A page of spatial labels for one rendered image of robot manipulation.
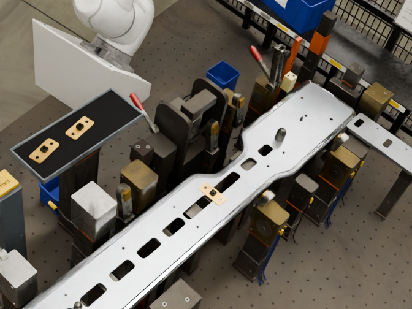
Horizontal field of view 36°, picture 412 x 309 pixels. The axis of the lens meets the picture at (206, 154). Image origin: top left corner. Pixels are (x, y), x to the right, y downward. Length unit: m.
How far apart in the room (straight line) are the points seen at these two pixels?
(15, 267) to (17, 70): 2.08
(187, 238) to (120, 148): 0.66
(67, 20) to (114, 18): 1.77
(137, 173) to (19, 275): 0.43
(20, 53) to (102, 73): 1.55
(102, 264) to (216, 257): 0.53
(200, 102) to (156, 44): 0.93
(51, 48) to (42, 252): 0.73
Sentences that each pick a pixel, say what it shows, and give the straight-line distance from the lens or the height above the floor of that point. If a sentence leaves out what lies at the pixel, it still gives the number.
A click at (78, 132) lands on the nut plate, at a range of 1.81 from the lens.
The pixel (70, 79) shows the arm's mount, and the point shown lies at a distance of 2.40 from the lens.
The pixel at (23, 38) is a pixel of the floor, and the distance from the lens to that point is 3.84.
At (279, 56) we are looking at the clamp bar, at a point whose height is 1.19.
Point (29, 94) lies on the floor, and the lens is 3.52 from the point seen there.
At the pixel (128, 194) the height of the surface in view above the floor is 1.09.
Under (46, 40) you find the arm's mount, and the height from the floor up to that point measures 0.96.
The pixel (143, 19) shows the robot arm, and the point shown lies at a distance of 2.37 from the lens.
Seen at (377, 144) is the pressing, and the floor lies 1.00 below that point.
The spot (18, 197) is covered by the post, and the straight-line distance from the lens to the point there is 1.75.
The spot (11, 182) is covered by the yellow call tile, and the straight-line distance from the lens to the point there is 1.72.
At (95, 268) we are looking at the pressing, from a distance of 1.76.
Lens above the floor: 2.54
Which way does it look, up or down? 50 degrees down
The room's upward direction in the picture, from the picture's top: 15 degrees clockwise
